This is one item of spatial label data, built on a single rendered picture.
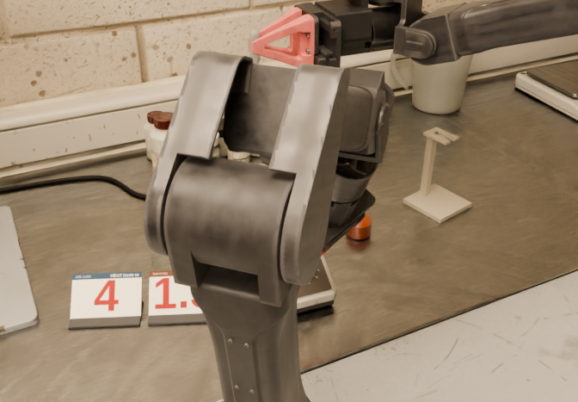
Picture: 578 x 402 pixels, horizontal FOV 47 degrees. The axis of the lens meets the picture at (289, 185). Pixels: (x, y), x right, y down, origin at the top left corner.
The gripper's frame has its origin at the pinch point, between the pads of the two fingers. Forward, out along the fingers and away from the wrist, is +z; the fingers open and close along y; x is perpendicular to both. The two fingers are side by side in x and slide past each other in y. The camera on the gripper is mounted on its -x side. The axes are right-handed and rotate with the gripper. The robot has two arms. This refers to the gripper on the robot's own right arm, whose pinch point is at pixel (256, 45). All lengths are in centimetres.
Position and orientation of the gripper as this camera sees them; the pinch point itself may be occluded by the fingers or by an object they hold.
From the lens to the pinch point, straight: 84.3
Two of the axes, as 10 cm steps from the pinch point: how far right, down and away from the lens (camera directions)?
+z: -9.4, 1.9, -3.0
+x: 0.1, 8.6, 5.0
